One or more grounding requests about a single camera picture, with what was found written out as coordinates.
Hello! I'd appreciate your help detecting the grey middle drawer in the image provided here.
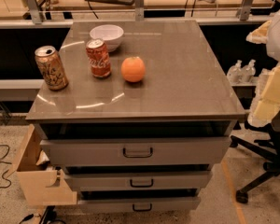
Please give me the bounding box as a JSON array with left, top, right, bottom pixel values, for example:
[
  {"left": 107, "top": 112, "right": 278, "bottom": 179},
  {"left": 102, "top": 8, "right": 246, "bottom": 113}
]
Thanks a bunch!
[{"left": 64, "top": 171, "right": 212, "bottom": 191}]

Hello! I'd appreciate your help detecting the orange fruit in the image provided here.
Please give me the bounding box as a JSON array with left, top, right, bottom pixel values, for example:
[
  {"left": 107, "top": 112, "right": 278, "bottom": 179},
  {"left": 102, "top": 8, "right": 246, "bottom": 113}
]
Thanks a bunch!
[{"left": 121, "top": 57, "right": 146, "bottom": 82}]

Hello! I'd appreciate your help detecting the right clear sanitizer bottle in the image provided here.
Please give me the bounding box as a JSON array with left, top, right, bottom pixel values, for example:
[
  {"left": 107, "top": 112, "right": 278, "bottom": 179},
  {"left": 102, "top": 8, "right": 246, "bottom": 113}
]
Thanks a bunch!
[{"left": 241, "top": 60, "right": 256, "bottom": 83}]

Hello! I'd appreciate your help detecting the red cola can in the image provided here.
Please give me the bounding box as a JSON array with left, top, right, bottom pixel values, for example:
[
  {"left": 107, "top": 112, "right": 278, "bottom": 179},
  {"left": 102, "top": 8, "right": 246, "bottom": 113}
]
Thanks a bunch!
[{"left": 86, "top": 38, "right": 111, "bottom": 78}]

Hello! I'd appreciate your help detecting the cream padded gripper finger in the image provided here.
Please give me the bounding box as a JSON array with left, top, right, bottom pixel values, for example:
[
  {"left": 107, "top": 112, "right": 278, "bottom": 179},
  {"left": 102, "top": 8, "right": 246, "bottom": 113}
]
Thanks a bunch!
[{"left": 246, "top": 21, "right": 280, "bottom": 121}]

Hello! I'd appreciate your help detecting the gold soda can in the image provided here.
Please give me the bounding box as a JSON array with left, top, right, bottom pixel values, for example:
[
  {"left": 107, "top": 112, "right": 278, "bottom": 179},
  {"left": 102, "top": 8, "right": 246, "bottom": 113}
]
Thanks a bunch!
[{"left": 35, "top": 46, "right": 68, "bottom": 91}]

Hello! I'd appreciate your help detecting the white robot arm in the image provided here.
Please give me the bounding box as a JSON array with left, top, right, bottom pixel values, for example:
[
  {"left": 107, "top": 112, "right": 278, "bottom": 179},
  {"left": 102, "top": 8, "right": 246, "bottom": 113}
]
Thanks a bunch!
[{"left": 246, "top": 9, "right": 280, "bottom": 127}]

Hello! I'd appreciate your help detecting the white bowl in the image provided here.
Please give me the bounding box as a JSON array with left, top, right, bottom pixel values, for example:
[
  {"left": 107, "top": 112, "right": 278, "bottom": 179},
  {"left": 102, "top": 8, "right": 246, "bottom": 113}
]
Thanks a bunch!
[{"left": 90, "top": 24, "right": 124, "bottom": 52}]

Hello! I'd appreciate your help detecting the black floor cable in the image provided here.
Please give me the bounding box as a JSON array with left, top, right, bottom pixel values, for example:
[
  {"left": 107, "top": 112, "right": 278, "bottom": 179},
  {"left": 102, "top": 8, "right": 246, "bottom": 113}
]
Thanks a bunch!
[{"left": 0, "top": 141, "right": 13, "bottom": 203}]

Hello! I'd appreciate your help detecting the grey top drawer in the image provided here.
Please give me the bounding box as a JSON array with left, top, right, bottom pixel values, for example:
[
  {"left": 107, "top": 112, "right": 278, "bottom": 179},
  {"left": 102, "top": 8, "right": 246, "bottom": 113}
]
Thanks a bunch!
[{"left": 40, "top": 137, "right": 230, "bottom": 167}]

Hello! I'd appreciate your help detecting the wooden side box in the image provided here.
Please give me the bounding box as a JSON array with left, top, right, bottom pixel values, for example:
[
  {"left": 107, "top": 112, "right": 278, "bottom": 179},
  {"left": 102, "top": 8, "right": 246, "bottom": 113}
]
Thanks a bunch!
[{"left": 7, "top": 125, "right": 77, "bottom": 206}]

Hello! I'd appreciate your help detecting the black office chair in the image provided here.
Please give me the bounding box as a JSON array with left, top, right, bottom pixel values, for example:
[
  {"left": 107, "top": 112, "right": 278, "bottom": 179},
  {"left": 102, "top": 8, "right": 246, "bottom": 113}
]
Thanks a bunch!
[{"left": 229, "top": 101, "right": 280, "bottom": 204}]

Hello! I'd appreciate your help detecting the grey drawer cabinet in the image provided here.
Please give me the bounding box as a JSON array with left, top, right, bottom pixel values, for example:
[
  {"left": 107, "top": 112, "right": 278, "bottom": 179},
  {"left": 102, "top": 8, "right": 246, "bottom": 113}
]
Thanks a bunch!
[{"left": 27, "top": 21, "right": 245, "bottom": 201}]

